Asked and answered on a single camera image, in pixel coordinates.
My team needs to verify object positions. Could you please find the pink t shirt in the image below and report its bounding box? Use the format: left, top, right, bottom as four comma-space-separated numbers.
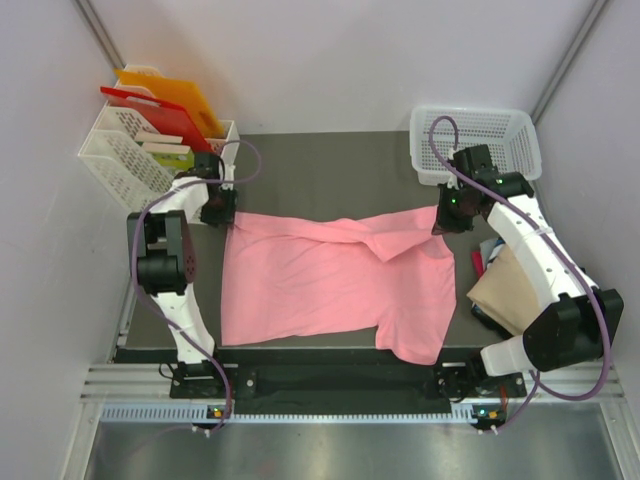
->
221, 206, 456, 365

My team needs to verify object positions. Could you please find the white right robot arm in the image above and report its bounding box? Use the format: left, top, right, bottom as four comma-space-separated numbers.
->
433, 145, 624, 396

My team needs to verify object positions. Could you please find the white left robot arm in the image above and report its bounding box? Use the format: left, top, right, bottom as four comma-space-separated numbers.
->
126, 153, 237, 397

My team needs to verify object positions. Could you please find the white blue folded garment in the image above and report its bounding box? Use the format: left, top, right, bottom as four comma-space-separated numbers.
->
479, 237, 505, 267

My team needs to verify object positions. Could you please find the magenta folded garment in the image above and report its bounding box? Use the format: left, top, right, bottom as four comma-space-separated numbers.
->
471, 251, 485, 278

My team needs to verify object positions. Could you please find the green booklet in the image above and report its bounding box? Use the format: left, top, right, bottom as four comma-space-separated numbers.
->
151, 153, 195, 175

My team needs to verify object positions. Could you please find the white perforated plastic basket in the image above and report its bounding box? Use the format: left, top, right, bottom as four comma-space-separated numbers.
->
409, 105, 542, 186

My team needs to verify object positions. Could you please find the white file organizer rack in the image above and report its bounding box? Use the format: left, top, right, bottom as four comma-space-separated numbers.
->
78, 65, 240, 212

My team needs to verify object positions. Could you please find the beige booklet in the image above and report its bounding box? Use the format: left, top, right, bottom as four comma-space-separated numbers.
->
134, 131, 191, 155

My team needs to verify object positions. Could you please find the beige folded t shirt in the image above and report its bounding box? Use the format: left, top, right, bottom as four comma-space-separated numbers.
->
467, 245, 542, 336

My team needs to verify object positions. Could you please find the red plastic folder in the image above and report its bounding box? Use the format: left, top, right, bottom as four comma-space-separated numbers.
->
100, 86, 213, 152

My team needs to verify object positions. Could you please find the orange plastic folder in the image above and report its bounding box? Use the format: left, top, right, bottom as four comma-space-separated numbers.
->
115, 68, 225, 138

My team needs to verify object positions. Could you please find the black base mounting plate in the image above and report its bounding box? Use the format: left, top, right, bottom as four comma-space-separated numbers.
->
158, 348, 526, 416

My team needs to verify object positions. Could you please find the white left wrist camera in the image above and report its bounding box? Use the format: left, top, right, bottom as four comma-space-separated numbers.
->
221, 162, 236, 190

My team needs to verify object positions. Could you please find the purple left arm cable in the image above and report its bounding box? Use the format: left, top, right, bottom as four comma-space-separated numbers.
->
131, 139, 263, 434

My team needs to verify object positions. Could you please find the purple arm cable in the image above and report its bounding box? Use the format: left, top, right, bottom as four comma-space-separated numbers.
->
131, 139, 263, 434
428, 115, 614, 434

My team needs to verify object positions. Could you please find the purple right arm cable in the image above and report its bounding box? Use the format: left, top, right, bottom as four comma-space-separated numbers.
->
428, 115, 614, 434

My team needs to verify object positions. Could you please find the aluminium frame rail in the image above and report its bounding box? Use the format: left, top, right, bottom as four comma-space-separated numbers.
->
61, 362, 639, 479

